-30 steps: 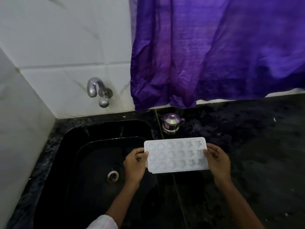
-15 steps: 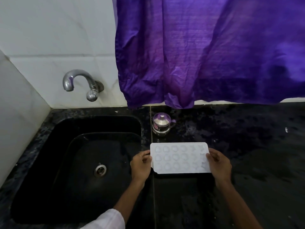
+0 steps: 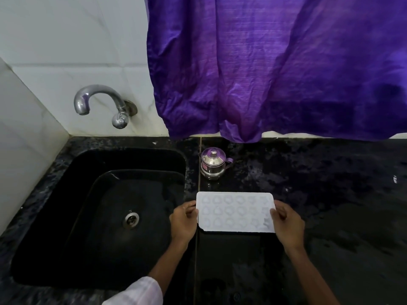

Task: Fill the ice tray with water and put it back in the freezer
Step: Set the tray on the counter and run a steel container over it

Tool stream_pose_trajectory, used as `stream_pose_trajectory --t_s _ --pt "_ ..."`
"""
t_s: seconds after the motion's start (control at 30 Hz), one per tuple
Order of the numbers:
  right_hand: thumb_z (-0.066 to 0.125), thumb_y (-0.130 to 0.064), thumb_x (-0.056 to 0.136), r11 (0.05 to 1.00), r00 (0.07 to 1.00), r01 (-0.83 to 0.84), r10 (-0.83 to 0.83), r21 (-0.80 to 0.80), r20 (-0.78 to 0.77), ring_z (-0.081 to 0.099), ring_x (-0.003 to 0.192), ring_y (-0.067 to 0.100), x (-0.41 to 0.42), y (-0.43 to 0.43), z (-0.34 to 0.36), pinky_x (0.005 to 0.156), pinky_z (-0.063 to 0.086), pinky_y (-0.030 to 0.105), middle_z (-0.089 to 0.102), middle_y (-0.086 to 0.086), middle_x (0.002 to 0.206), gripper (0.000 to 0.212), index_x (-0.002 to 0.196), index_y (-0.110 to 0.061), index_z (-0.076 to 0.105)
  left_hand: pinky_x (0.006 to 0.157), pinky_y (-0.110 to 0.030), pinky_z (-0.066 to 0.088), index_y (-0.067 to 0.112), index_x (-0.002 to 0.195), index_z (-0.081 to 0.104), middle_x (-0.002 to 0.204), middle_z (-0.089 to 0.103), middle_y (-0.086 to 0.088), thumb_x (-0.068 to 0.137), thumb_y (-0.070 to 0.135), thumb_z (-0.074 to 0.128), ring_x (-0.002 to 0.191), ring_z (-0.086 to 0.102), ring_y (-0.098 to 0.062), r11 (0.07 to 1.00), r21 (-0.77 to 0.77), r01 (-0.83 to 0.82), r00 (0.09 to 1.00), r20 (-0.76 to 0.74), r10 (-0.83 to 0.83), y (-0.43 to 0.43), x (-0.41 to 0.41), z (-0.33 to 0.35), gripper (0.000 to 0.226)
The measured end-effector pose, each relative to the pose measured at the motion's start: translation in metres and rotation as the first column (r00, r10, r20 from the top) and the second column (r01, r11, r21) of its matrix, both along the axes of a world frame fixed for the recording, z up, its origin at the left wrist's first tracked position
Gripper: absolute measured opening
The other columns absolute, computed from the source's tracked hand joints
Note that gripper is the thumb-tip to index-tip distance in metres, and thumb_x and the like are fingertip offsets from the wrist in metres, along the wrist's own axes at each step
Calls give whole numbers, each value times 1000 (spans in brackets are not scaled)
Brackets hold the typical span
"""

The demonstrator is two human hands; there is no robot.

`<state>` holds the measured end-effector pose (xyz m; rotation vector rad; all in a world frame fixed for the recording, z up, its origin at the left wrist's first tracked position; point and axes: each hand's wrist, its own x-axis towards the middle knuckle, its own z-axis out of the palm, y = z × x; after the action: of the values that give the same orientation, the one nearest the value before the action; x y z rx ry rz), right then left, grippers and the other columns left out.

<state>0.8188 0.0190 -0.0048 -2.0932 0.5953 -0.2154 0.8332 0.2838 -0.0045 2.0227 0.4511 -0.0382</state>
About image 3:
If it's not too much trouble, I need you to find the person's right hand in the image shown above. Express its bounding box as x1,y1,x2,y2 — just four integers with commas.
269,200,306,251

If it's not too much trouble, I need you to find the person's left hand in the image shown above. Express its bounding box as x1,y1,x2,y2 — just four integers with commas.
169,200,199,247

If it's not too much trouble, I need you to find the white ice tray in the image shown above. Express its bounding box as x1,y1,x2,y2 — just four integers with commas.
195,191,276,234

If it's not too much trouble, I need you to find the steel pot with purple lid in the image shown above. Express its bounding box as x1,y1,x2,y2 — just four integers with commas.
198,147,234,181

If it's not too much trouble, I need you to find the person's right forearm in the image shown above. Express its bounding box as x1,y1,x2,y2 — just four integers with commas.
286,244,341,305

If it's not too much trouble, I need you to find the person's left forearm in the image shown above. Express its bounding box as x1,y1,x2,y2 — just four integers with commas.
147,238,191,297

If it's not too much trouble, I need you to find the white shirt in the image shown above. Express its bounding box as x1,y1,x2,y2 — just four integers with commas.
101,276,164,305

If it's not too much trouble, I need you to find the black sink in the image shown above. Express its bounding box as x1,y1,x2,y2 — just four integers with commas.
10,147,188,291

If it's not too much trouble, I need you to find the steel tap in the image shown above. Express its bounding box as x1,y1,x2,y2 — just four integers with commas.
73,84,138,130

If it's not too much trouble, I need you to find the purple curtain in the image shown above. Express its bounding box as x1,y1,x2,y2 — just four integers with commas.
145,0,407,144

